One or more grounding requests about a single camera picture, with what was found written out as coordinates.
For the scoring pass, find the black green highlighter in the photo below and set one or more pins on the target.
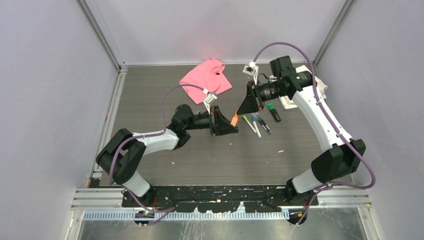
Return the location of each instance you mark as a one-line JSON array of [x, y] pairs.
[[274, 112]]

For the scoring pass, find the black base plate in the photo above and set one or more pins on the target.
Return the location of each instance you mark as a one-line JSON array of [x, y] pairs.
[[220, 198]]

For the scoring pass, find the green gel pen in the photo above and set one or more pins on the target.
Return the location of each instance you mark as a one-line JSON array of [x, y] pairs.
[[269, 132]]

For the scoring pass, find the pink cloth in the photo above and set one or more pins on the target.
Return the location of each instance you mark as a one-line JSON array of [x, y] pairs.
[[207, 75]]

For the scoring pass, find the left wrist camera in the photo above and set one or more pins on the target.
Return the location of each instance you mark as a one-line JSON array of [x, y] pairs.
[[209, 99]]

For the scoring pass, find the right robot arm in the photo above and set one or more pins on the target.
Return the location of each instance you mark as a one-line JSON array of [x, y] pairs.
[[339, 150]]

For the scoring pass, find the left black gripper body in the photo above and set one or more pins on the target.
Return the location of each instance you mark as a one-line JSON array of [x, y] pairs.
[[212, 120]]

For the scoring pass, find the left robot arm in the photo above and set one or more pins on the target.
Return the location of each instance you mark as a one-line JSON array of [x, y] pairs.
[[121, 156]]

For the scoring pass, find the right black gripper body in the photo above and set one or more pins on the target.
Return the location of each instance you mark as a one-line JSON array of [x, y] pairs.
[[257, 94]]

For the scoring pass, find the black pen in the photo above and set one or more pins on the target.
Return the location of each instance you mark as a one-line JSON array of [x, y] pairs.
[[261, 121]]

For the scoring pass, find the orange highlighter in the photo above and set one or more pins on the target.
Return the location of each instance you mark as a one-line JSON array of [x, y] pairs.
[[235, 118]]

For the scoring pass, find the white blue marker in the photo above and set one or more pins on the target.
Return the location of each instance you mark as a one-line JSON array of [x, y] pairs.
[[254, 122]]

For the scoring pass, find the white cloth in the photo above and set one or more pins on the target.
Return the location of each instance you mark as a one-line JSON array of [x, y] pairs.
[[288, 103]]

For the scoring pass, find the white marker pen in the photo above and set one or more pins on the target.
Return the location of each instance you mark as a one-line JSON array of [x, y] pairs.
[[249, 124]]

